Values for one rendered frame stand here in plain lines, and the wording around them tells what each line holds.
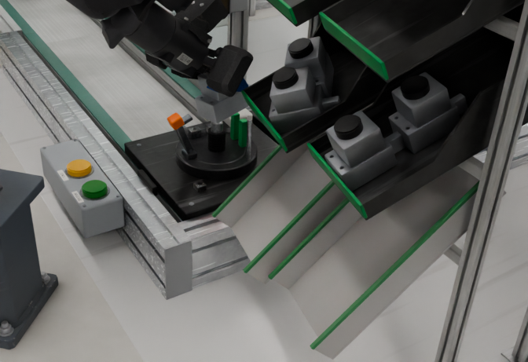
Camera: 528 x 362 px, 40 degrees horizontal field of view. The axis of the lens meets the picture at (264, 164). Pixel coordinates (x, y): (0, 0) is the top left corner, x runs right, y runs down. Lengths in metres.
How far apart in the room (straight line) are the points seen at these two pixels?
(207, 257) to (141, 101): 0.52
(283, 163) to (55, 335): 0.41
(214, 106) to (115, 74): 0.69
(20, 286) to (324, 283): 0.43
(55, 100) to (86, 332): 0.54
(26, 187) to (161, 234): 0.21
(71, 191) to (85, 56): 0.62
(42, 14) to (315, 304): 1.32
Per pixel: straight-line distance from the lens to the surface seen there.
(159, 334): 1.09
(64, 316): 1.13
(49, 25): 1.96
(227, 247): 1.14
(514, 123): 0.76
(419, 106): 0.78
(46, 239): 1.28
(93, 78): 1.66
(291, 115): 0.87
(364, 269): 0.91
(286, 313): 1.12
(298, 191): 1.01
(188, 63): 0.95
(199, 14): 0.96
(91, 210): 1.17
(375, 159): 0.79
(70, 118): 1.42
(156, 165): 1.24
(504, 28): 0.75
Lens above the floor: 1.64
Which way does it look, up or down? 33 degrees down
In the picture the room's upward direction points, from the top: 3 degrees clockwise
